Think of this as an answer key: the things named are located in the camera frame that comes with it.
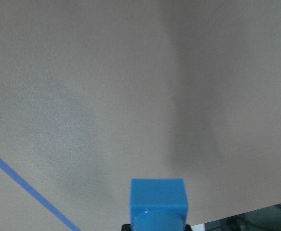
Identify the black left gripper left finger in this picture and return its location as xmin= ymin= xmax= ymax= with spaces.
xmin=121 ymin=224 xmax=131 ymax=231

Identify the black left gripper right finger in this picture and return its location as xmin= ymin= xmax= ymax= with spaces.
xmin=185 ymin=224 xmax=192 ymax=231

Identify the long blue toy block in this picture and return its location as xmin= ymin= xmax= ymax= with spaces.
xmin=129 ymin=179 xmax=189 ymax=231

